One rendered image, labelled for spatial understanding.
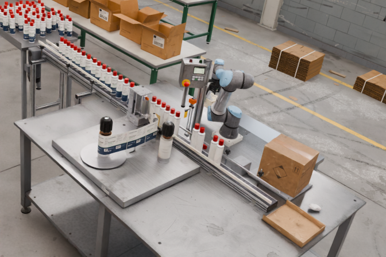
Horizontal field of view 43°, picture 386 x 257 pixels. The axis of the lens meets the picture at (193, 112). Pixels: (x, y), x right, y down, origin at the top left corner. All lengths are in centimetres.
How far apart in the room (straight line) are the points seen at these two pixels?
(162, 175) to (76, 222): 89
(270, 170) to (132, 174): 93
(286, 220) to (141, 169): 99
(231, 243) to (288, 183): 66
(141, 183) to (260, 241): 82
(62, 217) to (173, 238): 122
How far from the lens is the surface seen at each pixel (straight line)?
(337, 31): 883
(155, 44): 522
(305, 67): 738
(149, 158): 342
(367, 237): 479
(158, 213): 306
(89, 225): 384
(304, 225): 325
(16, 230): 414
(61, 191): 413
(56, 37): 522
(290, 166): 332
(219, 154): 339
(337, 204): 355
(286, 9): 925
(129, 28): 557
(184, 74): 346
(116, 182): 317
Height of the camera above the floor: 282
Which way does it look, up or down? 29 degrees down
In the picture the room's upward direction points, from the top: 10 degrees clockwise
